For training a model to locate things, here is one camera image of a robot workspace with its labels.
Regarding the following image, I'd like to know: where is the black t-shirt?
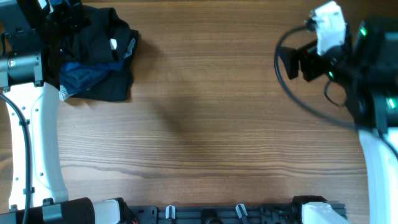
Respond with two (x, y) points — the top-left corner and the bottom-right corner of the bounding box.
(62, 6), (132, 64)

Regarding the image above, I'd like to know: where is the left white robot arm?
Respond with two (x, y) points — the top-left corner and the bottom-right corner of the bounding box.
(1, 1), (124, 223)

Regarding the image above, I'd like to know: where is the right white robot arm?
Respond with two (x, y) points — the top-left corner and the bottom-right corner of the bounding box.
(274, 16), (397, 223)

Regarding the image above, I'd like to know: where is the blue crumpled shirt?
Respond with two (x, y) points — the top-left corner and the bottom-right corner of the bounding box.
(60, 60), (124, 95)

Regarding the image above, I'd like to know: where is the grey folded garment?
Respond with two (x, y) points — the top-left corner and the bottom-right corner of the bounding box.
(123, 38), (136, 58)

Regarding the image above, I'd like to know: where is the white patterned cloth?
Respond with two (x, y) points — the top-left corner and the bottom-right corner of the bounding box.
(59, 85), (71, 101)

